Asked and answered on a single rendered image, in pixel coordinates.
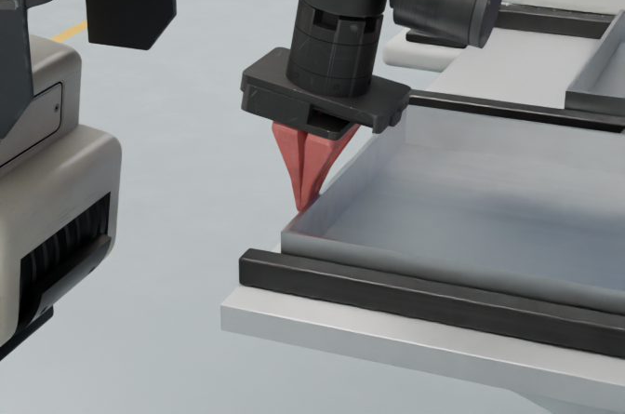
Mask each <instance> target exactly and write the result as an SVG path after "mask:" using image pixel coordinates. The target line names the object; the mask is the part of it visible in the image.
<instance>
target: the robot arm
mask: <svg viewBox="0 0 625 414"><path fill-rule="evenodd" d="M501 1H502V0H389V5H390V8H393V12H392V17H393V22H394V24H395V25H399V26H402V27H406V28H408V29H412V30H415V31H419V32H422V33H427V34H431V35H435V36H438V37H442V38H444V39H448V40H451V41H455V42H458V43H461V44H464V45H468V46H471V47H478V48H481V49H482V48H483V47H484V46H485V44H486V42H487V40H488V38H489V36H490V35H491V32H492V30H493V27H494V24H495V22H496V19H497V16H498V13H499V10H500V5H501ZM386 4H387V0H299V2H298V8H297V13H296V18H295V24H294V30H293V35H292V41H291V47H290V49H289V48H286V47H275V48H274V49H272V50H271V51H270V52H268V53H267V54H265V55H264V56H263V57H261V58H260V59H258V60H257V61H255V62H254V63H252V64H251V65H250V66H248V67H247V68H245V69H244V70H243V72H242V79H241V86H240V90H241V91H242V92H243V97H242V103H241V109H242V110H243V111H245V112H247V113H250V114H254V115H257V116H260V117H264V118H267V119H270V120H273V124H272V132H273V135H274V138H275V140H276V143H277V145H278V148H279V150H280V153H281V155H282V157H283V159H284V162H285V164H286V168H287V171H288V173H289V176H290V179H291V184H292V189H293V194H294V199H295V204H296V209H297V211H301V210H302V209H303V208H304V207H305V206H306V205H307V204H309V203H310V202H311V201H312V200H313V199H314V198H315V197H316V195H317V194H318V193H319V192H320V190H321V187H322V185H323V183H324V181H325V179H326V176H327V174H328V172H329V170H330V168H331V167H332V165H333V164H334V162H335V161H336V160H337V158H338V157H339V155H340V154H341V152H342V151H343V150H344V148H345V147H346V146H347V144H348V143H349V141H350V140H351V139H352V137H353V136H354V134H355V133H356V131H357V130H358V129H359V127H360V126H365V127H370V128H372V134H380V133H382V132H383V131H384V130H385V129H386V128H387V127H388V126H389V127H395V126H396V125H397V124H398V123H399V121H400V120H401V116H402V112H403V110H404V109H405V108H406V107H407V105H408V102H409V97H410V92H411V87H410V86H408V85H405V84H402V83H399V82H396V81H393V80H390V79H387V78H384V77H380V76H377V75H374V74H372V73H373V69H374V65H375V60H376V56H377V51H378V46H379V38H380V33H381V28H382V22H383V18H384V15H383V14H382V13H383V12H384V11H385V8H386Z"/></svg>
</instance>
